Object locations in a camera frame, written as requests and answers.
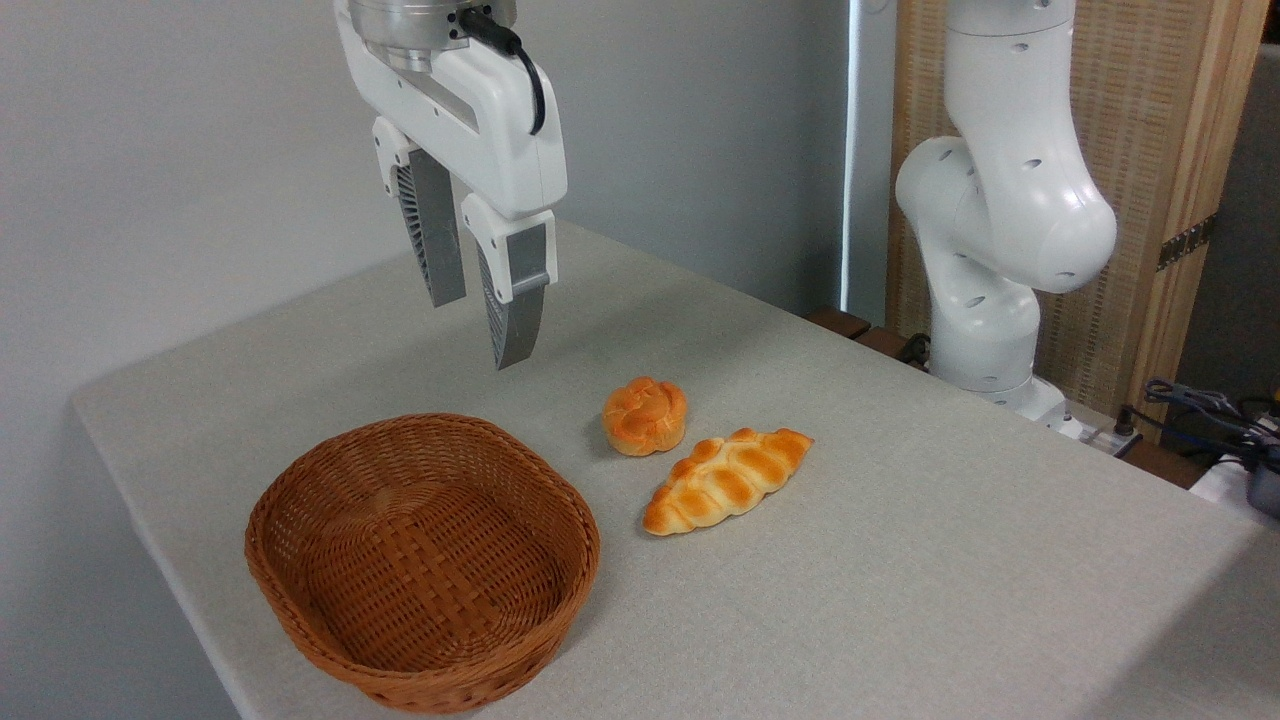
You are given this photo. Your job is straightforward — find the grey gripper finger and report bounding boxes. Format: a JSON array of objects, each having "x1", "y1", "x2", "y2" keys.
[
  {"x1": 372, "y1": 116, "x2": 469, "y2": 309},
  {"x1": 460, "y1": 192, "x2": 559, "y2": 372}
]

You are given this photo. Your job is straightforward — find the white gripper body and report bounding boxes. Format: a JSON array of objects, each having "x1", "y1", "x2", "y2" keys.
[{"x1": 334, "y1": 0, "x2": 569, "y2": 222}]

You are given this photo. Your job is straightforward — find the long braided bread loaf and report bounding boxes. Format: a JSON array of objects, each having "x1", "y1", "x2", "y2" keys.
[{"x1": 641, "y1": 427, "x2": 816, "y2": 538}]

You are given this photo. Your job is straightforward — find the round knotted bread roll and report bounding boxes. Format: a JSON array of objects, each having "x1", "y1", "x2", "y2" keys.
[{"x1": 601, "y1": 375, "x2": 690, "y2": 459}]

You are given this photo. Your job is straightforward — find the brown woven wicker basket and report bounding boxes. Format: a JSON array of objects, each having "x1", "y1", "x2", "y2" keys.
[{"x1": 244, "y1": 412, "x2": 603, "y2": 716}]

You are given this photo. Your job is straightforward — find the white power strip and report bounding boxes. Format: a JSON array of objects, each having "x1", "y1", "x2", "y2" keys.
[{"x1": 1056, "y1": 402, "x2": 1143, "y2": 458}]

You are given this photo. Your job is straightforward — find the metal screen hinge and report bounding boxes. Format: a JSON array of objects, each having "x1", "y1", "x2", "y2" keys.
[{"x1": 1156, "y1": 212, "x2": 1220, "y2": 273}]

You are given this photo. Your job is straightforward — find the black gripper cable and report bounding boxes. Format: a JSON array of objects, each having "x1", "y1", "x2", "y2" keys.
[{"x1": 457, "y1": 7, "x2": 548, "y2": 137}]

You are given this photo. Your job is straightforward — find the tangled dark cables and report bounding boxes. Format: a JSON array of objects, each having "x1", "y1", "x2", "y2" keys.
[{"x1": 1113, "y1": 377, "x2": 1280, "y2": 473}]

